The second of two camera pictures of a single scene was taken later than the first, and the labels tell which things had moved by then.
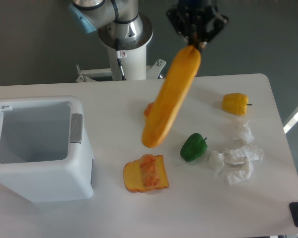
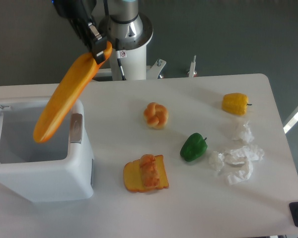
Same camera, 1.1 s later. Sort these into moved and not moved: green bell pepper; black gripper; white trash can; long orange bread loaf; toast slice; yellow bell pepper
Moved: black gripper; long orange bread loaf
Not moved: yellow bell pepper; green bell pepper; white trash can; toast slice
